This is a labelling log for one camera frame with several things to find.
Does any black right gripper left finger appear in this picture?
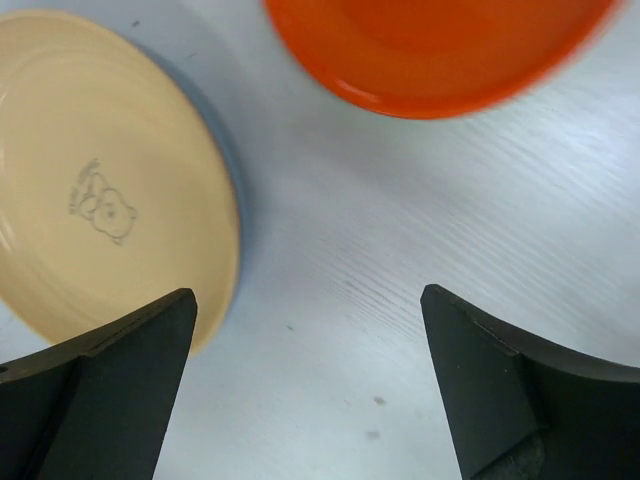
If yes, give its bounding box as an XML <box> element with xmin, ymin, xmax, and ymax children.
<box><xmin>1</xmin><ymin>288</ymin><xmax>197</xmax><ymax>479</ymax></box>

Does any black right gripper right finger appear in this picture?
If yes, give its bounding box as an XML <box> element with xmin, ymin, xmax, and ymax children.
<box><xmin>421</xmin><ymin>284</ymin><xmax>639</xmax><ymax>479</ymax></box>

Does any beige plate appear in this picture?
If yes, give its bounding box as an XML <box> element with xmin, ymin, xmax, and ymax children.
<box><xmin>1</xmin><ymin>10</ymin><xmax>242</xmax><ymax>350</ymax></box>

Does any orange plate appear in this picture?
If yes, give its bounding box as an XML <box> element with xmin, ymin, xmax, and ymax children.
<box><xmin>264</xmin><ymin>0</ymin><xmax>622</xmax><ymax>119</ymax></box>

